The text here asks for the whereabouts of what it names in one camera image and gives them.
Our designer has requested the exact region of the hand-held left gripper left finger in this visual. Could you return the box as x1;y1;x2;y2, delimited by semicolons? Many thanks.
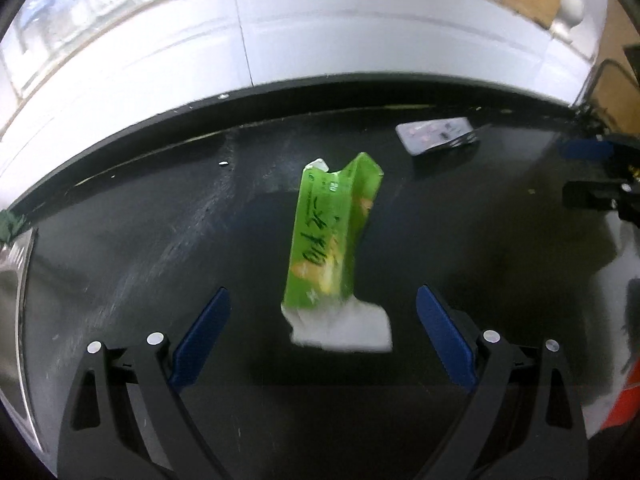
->
57;286;233;480

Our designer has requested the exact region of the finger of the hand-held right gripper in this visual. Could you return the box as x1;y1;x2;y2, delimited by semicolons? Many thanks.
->
561;180;625;210
557;137;617;160

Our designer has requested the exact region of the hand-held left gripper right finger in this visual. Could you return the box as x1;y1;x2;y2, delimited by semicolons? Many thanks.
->
416;284;590;480

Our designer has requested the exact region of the green tissue packet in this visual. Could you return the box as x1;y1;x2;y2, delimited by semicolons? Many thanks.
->
281;152;394;352

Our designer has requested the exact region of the small silver packet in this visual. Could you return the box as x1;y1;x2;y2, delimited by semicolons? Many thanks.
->
395;116;482;157

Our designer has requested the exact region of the orange object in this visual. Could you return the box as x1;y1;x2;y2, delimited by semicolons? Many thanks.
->
601;359;640;432

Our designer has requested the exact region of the stainless steel sink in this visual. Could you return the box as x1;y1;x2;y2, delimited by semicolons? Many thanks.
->
0;229;40;443

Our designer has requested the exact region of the green cloth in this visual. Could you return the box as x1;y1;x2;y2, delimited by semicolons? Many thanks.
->
0;210;27;242

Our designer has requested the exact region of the window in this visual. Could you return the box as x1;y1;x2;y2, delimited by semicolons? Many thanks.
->
0;0;211;103

